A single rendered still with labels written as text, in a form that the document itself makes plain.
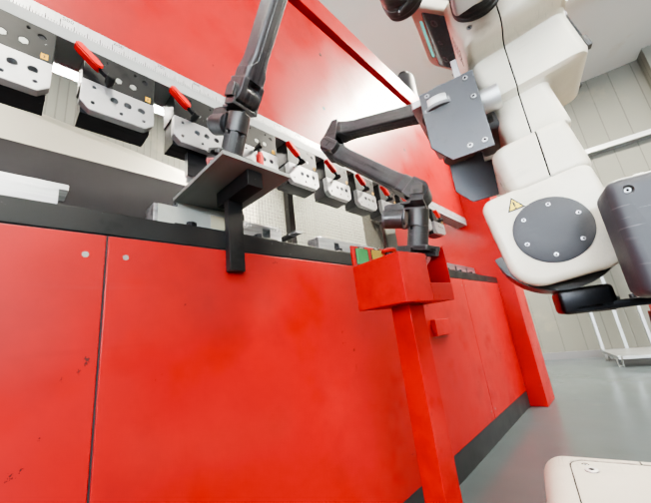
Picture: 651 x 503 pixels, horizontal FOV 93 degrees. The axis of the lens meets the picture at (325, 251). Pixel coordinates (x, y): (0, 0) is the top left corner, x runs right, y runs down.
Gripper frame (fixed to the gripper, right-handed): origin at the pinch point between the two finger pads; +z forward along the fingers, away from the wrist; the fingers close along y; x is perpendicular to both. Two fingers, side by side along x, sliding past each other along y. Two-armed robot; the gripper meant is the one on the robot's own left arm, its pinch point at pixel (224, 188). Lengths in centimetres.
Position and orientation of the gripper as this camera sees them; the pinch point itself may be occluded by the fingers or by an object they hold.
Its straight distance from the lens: 87.4
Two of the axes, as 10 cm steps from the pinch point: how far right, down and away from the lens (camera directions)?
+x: 6.9, 1.9, -7.0
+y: -6.9, -1.3, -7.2
